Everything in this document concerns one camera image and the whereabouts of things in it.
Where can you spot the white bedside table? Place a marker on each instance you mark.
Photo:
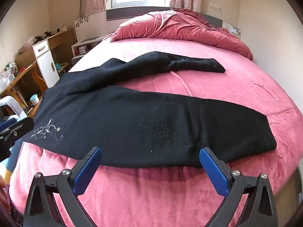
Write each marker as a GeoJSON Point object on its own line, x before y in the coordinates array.
{"type": "Point", "coordinates": [82, 48]}

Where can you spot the white wall outlet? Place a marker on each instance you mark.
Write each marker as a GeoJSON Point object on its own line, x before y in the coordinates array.
{"type": "Point", "coordinates": [215, 6]}

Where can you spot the wooden cabinet with white door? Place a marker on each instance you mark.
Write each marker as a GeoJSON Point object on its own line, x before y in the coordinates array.
{"type": "Point", "coordinates": [47, 59]}

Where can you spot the wooden desk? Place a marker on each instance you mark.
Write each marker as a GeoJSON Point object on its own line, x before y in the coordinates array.
{"type": "Point", "coordinates": [19, 78]}

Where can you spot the light blue cup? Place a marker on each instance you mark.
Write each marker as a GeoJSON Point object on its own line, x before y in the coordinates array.
{"type": "Point", "coordinates": [34, 99]}

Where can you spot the dark grey headboard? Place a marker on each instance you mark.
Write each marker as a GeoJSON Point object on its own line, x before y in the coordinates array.
{"type": "Point", "coordinates": [132, 13]}

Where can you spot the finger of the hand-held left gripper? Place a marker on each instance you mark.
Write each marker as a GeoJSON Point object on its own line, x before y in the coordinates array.
{"type": "Point", "coordinates": [20, 128]}

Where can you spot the red quilt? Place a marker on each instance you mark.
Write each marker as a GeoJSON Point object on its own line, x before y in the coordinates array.
{"type": "Point", "coordinates": [180, 26]}

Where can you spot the white box with flower print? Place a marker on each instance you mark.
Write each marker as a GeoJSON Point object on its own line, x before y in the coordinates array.
{"type": "Point", "coordinates": [88, 27]}

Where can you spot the white plastic chair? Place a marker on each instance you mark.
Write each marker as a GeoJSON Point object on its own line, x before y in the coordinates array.
{"type": "Point", "coordinates": [10, 104]}

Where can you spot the black embroidered pants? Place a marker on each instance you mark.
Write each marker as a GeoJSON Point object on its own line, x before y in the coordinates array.
{"type": "Point", "coordinates": [113, 123]}

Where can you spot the blue yellow floor mat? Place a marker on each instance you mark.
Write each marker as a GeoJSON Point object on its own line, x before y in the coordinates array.
{"type": "Point", "coordinates": [14, 156]}

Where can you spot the clear plastic bag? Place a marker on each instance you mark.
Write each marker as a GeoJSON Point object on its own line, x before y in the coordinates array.
{"type": "Point", "coordinates": [5, 81]}

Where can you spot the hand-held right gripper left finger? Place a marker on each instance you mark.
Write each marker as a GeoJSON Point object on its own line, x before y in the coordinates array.
{"type": "Point", "coordinates": [88, 170]}

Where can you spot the bed with pink sheet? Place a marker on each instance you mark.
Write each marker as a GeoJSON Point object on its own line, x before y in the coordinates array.
{"type": "Point", "coordinates": [213, 94]}

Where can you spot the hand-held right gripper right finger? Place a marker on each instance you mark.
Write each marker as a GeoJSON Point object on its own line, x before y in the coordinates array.
{"type": "Point", "coordinates": [213, 173]}

